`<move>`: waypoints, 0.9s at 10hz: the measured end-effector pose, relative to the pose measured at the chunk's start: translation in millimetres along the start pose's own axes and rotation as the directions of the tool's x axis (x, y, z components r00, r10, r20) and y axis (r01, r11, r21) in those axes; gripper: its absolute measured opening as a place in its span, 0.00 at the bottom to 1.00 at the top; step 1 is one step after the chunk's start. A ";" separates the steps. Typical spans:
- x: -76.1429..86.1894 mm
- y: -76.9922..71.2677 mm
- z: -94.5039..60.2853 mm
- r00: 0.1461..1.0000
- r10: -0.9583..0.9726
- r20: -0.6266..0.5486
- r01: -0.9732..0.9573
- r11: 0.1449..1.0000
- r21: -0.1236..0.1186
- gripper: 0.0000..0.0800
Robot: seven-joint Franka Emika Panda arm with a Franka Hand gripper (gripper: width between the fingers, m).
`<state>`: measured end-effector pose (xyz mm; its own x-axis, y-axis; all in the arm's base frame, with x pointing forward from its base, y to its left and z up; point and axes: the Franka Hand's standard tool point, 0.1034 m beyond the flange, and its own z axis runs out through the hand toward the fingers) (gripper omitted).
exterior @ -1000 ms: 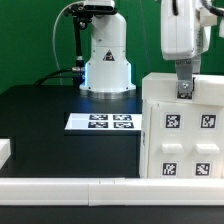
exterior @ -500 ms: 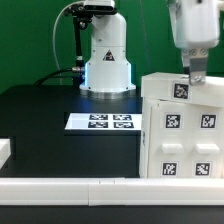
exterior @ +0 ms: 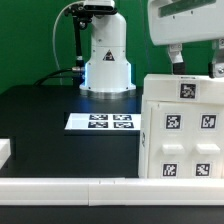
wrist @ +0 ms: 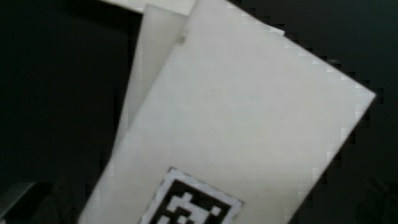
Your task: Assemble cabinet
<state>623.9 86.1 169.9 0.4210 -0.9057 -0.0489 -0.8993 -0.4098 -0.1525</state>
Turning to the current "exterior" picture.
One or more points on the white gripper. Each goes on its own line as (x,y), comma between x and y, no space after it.
(183,21)

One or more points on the white cabinet drawer block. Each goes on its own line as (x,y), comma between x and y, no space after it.
(183,88)

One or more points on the small white cabinet panel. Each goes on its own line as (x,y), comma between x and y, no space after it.
(207,141)

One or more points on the long white cabinet door panel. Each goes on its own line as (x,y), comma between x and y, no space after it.
(167,148)

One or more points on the white cabinet body box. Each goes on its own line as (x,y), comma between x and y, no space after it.
(186,167)

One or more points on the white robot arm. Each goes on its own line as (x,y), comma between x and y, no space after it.
(107,73)

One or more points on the white sheet with fiducial markers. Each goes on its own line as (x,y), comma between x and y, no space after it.
(103,121)

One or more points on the white front border rail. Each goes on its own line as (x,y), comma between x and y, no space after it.
(110,192)

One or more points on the white border rail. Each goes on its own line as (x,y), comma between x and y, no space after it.
(5,151)
(110,192)

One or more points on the white left border rail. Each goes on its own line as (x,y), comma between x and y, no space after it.
(5,151)

